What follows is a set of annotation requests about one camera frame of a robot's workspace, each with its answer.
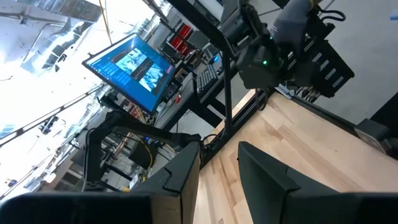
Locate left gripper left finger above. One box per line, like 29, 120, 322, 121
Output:
130, 141, 201, 224

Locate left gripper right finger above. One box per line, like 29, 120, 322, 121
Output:
238, 141, 340, 224

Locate black computer tower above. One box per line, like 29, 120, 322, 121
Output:
128, 141, 154, 170

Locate black keyboard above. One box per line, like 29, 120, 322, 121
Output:
195, 63, 219, 98

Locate grey flat device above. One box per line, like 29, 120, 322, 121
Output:
354, 118, 393, 156

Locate computer monitor blue screen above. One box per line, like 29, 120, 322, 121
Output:
81, 32, 177, 116

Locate red storage drawers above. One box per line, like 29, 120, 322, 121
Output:
169, 24, 194, 57

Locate black upright post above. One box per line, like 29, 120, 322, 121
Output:
167, 0, 234, 138

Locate black cable sleeve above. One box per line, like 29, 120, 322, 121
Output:
294, 84, 322, 104

